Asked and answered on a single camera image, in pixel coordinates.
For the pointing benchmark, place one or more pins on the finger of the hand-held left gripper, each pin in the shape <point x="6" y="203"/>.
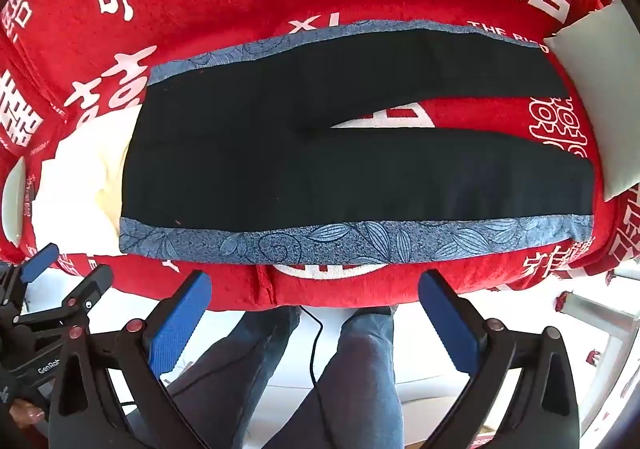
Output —
<point x="42" y="259"/>
<point x="90" y="286"/>

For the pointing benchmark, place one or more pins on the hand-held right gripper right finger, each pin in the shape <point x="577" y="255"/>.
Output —
<point x="450" y="324"/>

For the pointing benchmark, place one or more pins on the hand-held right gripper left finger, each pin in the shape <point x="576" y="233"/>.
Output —
<point x="182" y="324"/>

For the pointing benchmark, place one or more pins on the black pants blue floral stripes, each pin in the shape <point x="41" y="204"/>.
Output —
<point x="300" y="169"/>

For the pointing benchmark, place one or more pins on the person's left hand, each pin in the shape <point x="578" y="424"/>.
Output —
<point x="27" y="413"/>

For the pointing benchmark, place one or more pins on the white oval plate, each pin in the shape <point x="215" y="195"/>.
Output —
<point x="12" y="199"/>

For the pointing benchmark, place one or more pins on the person's left leg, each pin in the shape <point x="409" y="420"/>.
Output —
<point x="240" y="359"/>

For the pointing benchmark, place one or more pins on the person's leg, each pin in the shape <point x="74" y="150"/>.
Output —
<point x="360" y="379"/>
<point x="240" y="359"/>

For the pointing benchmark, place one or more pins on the person's right leg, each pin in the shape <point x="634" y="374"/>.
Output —
<point x="360" y="379"/>

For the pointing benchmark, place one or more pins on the cream white cloth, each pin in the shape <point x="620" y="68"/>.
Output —
<point x="95" y="164"/>

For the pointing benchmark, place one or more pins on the white pillow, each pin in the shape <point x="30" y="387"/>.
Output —
<point x="600" y="94"/>

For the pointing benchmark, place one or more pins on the metal frame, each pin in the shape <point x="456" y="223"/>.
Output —
<point x="595" y="307"/>

